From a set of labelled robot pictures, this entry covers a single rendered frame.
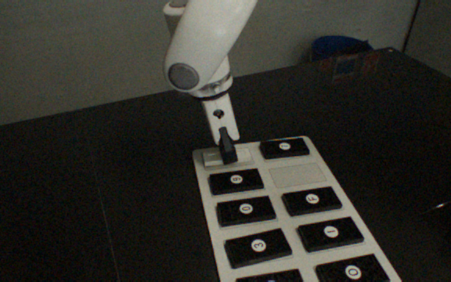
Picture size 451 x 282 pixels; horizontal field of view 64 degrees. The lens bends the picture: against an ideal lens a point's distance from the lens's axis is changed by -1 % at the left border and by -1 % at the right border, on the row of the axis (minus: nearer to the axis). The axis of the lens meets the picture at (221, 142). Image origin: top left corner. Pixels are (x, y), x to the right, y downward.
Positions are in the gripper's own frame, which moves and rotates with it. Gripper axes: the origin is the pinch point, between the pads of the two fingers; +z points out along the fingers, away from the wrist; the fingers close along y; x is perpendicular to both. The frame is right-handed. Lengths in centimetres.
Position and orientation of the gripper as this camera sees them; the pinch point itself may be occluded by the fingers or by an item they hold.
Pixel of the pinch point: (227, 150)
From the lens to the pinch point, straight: 76.6
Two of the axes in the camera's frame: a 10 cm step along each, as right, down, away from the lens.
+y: -1.8, -6.0, 7.8
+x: -9.6, 2.7, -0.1
